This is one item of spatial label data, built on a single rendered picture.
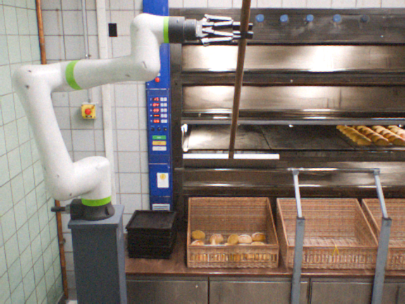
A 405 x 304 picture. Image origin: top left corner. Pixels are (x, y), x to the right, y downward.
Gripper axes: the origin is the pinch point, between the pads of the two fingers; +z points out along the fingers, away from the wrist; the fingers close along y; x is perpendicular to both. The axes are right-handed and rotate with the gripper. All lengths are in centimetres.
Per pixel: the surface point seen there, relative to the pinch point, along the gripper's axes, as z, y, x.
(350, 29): 77, -83, -92
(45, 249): -119, 43, -166
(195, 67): -21, -62, -106
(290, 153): 44, -21, -144
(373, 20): 91, -87, -89
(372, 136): 109, -43, -161
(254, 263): 17, 54, -143
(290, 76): 40, -60, -110
